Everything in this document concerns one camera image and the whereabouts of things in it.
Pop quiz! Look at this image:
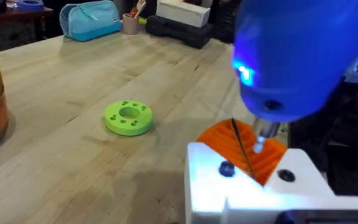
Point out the white orange left gripper left finger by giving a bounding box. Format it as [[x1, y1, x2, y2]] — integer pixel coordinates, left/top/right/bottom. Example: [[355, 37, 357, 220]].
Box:
[[184, 119, 265, 224]]

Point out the white orange left gripper right finger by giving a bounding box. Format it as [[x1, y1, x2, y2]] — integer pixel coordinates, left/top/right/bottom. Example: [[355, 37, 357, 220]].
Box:
[[232, 119, 336, 197]]

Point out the blue electric screwdriver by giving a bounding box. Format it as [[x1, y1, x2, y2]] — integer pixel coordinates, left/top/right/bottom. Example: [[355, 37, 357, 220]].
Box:
[[231, 0, 358, 155]]

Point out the green disc with holes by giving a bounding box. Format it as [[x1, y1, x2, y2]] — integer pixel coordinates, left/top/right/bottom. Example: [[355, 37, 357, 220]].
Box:
[[104, 100, 154, 137]]

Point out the black plastic tool case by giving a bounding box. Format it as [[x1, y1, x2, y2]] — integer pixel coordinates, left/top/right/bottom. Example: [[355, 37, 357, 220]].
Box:
[[145, 14, 214, 50]]

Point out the white cardboard box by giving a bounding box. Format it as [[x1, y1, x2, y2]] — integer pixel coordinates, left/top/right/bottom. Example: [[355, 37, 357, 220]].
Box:
[[155, 0, 212, 29]]

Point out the pink cup with utensils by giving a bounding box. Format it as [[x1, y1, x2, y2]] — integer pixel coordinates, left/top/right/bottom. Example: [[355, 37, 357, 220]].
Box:
[[122, 0, 148, 35]]

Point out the light blue zip bag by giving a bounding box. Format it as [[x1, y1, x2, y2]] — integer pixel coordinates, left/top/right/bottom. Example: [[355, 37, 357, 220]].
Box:
[[58, 0, 124, 42]]

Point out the dark wooden side table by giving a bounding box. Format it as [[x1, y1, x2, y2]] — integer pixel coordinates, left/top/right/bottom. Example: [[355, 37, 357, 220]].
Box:
[[0, 6, 54, 57]]

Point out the blue tape roll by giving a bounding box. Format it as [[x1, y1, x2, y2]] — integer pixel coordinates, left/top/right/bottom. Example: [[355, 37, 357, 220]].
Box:
[[16, 0, 45, 12]]

